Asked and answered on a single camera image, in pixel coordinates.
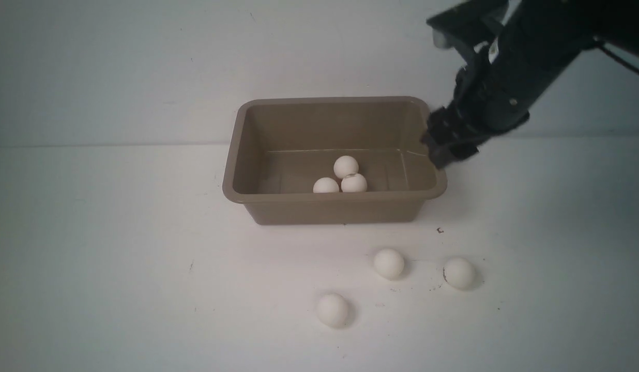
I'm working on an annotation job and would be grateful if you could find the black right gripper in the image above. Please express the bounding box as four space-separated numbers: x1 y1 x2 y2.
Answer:
421 31 558 169

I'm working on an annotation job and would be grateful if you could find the white ball with logo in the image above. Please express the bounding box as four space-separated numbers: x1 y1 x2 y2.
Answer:
340 173 368 193

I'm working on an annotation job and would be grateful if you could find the white ball logo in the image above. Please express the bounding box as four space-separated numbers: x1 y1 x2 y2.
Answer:
333 155 359 179

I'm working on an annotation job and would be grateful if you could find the white ball marked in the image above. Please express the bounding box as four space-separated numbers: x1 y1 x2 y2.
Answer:
443 257 477 290

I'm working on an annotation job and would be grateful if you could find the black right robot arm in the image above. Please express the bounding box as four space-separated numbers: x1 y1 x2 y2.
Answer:
421 1 639 169

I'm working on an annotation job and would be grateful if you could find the tan plastic bin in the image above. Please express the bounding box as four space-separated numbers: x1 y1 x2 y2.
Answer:
222 96 448 225

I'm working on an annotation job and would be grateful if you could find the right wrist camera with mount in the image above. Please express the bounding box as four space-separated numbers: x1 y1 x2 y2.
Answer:
426 1 509 65

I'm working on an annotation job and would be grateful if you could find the black right camera cable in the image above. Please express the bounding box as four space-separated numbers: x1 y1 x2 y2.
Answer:
594 39 639 81

